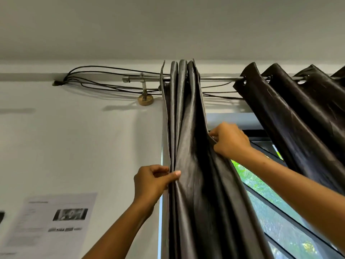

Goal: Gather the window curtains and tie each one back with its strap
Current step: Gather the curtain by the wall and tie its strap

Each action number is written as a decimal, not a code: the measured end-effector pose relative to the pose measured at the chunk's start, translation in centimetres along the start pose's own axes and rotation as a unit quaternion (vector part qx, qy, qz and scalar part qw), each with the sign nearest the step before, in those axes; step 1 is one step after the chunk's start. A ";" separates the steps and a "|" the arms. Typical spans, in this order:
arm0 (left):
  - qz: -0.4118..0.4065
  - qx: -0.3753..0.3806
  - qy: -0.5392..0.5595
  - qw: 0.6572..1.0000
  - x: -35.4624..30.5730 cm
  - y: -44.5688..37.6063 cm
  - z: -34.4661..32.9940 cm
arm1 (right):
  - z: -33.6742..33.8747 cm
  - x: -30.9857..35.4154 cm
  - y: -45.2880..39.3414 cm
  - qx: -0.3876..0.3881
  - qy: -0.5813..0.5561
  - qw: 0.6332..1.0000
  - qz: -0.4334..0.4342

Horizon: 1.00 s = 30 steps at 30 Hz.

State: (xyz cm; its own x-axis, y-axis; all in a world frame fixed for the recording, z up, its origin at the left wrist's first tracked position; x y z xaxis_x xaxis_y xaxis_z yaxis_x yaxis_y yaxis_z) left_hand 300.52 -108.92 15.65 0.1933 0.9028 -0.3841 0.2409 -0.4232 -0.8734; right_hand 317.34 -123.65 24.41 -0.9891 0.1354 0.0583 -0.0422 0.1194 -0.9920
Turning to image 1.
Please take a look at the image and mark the silver metal curtain rod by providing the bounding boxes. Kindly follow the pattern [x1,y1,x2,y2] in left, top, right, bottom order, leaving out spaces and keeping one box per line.
[123,74,345,83]

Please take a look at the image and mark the green trees outside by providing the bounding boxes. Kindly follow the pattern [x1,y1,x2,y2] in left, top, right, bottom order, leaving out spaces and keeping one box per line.
[231,144,337,259]

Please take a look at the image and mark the person's left hand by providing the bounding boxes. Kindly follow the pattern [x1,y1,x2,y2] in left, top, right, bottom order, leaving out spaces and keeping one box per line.
[133,164,181,211]

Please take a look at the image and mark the person's right hand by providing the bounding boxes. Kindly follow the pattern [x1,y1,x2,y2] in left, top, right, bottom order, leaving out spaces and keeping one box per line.
[209,122,254,162]

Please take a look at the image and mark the grey textured curtain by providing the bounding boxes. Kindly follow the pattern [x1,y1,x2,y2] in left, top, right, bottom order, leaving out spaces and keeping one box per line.
[159,59,274,259]

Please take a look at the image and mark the brass rod wall bracket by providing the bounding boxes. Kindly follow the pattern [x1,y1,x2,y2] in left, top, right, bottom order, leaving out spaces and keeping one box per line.
[138,73,155,106]

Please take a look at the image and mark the dark brown curtain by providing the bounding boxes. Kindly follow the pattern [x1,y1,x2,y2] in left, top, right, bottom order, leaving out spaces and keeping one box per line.
[233,62,345,196]

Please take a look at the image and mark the white printed paper notice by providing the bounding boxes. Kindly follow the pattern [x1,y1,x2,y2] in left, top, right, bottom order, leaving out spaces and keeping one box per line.
[0,192,97,259]

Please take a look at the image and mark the person's left forearm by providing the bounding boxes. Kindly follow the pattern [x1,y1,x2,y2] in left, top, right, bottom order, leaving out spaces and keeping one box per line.
[82,199,156,259]

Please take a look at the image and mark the black cable bundle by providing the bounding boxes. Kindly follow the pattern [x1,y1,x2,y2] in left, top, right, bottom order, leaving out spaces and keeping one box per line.
[52,65,244,101]

